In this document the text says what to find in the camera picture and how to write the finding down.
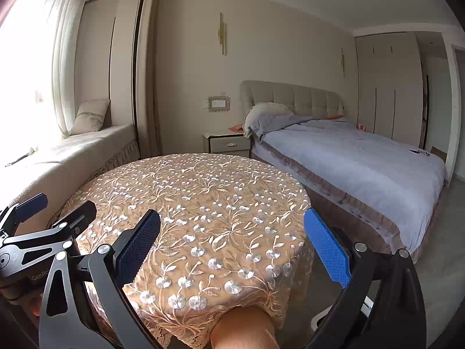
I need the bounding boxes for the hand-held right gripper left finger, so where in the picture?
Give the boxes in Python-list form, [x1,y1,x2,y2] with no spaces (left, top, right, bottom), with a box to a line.
[38,209,162,349]

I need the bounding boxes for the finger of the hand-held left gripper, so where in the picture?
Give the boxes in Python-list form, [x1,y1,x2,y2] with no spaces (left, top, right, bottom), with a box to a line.
[0,193,49,242]
[45,201,98,255]

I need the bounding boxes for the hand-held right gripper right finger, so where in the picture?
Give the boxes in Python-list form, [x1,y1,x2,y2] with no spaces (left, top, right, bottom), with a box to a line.
[303,207,427,349]

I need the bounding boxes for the brown bed skirt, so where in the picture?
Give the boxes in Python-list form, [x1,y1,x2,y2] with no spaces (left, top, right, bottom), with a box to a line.
[251,140,418,266]

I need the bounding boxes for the beige sofa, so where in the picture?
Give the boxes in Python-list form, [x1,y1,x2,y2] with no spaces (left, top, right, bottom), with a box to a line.
[0,123,140,226]

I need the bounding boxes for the round table with floral cloth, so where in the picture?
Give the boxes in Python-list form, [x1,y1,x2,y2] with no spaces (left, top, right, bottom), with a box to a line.
[51,153,313,349]

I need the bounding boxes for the bed with blue sheet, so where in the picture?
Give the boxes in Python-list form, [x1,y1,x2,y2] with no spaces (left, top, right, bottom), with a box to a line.
[251,113,447,255]

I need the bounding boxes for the beige throw pillow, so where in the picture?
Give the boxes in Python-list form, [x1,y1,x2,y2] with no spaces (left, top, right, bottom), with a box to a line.
[69,99,111,136]

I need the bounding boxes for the beige nightstand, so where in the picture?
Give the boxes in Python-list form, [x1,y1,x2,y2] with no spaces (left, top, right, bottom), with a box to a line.
[203,131,252,154]

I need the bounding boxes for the white sheer curtain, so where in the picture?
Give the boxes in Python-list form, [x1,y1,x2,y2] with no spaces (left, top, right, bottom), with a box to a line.
[0,0,90,142]

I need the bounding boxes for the grey bed pillow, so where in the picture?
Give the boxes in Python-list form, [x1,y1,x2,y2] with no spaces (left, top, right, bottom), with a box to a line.
[243,102,295,139]

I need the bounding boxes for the beige tufted headboard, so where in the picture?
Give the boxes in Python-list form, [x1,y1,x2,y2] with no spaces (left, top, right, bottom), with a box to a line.
[240,79,346,129]

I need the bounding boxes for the beige wardrobe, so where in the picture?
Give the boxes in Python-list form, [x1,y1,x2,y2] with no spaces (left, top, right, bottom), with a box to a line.
[355,31,427,149]

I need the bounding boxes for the framed wall switch panel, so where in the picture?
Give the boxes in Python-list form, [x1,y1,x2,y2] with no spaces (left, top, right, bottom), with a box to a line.
[207,95,232,113]

